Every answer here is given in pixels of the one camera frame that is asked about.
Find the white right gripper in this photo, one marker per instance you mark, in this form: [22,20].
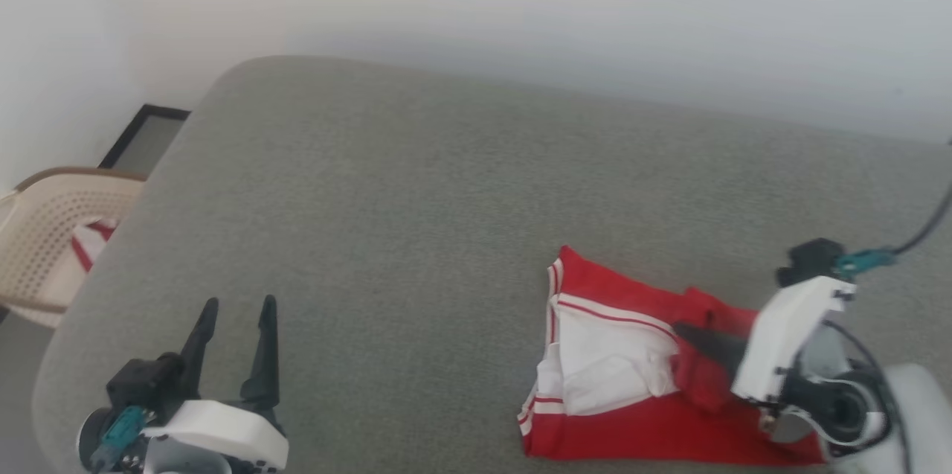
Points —
[788,332]

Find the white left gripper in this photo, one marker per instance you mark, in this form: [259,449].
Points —
[219,429]

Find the red and white garment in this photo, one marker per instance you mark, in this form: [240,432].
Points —
[610,362]

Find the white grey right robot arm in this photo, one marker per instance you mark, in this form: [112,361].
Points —
[915,414]

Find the red white striped garment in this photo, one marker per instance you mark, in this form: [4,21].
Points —
[89,243]

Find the grey fabric sofa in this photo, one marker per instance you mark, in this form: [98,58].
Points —
[409,236]

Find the beige plastic laundry basket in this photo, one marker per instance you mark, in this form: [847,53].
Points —
[44,236]

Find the black framed panel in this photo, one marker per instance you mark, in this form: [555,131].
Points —
[149,135]

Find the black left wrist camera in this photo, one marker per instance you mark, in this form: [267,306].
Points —
[145,385]

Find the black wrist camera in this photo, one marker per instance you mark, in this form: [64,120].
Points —
[811,258]
[145,385]

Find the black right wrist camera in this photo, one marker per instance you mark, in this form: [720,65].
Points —
[811,258]

